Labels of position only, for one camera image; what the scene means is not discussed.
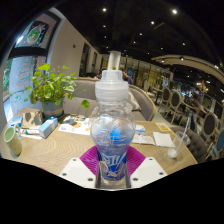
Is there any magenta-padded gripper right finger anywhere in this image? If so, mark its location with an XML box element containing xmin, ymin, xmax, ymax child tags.
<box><xmin>124</xmin><ymin>145</ymin><xmax>168</xmax><ymax>190</ymax></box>

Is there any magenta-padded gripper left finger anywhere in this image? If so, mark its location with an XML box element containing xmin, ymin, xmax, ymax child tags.
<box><xmin>59</xmin><ymin>145</ymin><xmax>101</xmax><ymax>190</ymax></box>

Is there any clear blue-labelled drink bottle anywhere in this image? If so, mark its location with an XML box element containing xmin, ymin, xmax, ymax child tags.
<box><xmin>88</xmin><ymin>69</ymin><xmax>137</xmax><ymax>183</ymax></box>

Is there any clear plastic cup with straw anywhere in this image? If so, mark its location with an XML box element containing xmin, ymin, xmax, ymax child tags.
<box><xmin>166</xmin><ymin>116</ymin><xmax>192</xmax><ymax>160</ymax></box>

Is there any white paper napkin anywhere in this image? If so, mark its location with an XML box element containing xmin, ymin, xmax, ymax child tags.
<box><xmin>152</xmin><ymin>131</ymin><xmax>176</xmax><ymax>148</ymax></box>

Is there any colourful printed leaflet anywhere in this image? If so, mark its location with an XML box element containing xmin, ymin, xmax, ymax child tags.
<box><xmin>58</xmin><ymin>114</ymin><xmax>93</xmax><ymax>136</ymax></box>

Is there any small yellow card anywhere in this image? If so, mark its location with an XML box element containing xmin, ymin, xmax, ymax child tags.
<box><xmin>155</xmin><ymin>122</ymin><xmax>173</xmax><ymax>132</ymax></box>

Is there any grey tufted armchair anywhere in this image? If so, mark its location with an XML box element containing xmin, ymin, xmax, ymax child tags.
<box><xmin>169</xmin><ymin>124</ymin><xmax>201</xmax><ymax>164</ymax></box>

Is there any light blue carton box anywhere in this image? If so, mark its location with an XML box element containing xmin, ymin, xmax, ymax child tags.
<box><xmin>38</xmin><ymin>116</ymin><xmax>59</xmax><ymax>139</ymax></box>

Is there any white tube with green cap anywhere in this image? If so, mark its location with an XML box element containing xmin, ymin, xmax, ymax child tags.
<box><xmin>21</xmin><ymin>128</ymin><xmax>41</xmax><ymax>136</ymax></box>

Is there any grey curved sofa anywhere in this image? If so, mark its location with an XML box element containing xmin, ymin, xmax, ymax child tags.
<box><xmin>63</xmin><ymin>77</ymin><xmax>157</xmax><ymax>122</ymax></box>

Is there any brown kraft paper card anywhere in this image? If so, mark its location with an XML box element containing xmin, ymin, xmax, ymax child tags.
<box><xmin>21</xmin><ymin>109</ymin><xmax>44</xmax><ymax>129</ymax></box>

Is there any pale green mug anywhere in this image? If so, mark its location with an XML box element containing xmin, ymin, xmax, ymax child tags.
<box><xmin>3</xmin><ymin>124</ymin><xmax>23</xmax><ymax>157</ymax></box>

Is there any grey chevron cushion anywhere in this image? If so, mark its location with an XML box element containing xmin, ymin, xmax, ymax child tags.
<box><xmin>126</xmin><ymin>90</ymin><xmax>142</xmax><ymax>112</ymax></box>

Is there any group of beige dining chairs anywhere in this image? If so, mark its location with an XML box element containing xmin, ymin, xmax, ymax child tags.
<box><xmin>143</xmin><ymin>84</ymin><xmax>224</xmax><ymax>161</ymax></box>

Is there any flat blue and white box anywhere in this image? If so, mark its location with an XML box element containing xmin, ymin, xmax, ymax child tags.
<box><xmin>9</xmin><ymin>116</ymin><xmax>24</xmax><ymax>129</ymax></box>

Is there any green potted plant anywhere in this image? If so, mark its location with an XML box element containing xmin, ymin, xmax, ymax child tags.
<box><xmin>23</xmin><ymin>63</ymin><xmax>91</xmax><ymax>118</ymax></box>

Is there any person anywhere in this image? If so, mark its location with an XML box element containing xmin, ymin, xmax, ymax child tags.
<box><xmin>121</xmin><ymin>69</ymin><xmax>134</xmax><ymax>85</ymax></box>

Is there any window with festive decals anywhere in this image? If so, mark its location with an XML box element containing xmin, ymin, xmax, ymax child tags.
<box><xmin>2</xmin><ymin>11</ymin><xmax>63</xmax><ymax>103</ymax></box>

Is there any white round column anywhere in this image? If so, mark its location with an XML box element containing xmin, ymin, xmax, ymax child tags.
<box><xmin>107</xmin><ymin>50</ymin><xmax>122</xmax><ymax>71</ymax></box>

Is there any group of ceiling spotlights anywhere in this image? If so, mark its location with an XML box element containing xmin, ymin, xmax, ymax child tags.
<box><xmin>99</xmin><ymin>6</ymin><xmax>188</xmax><ymax>48</ymax></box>

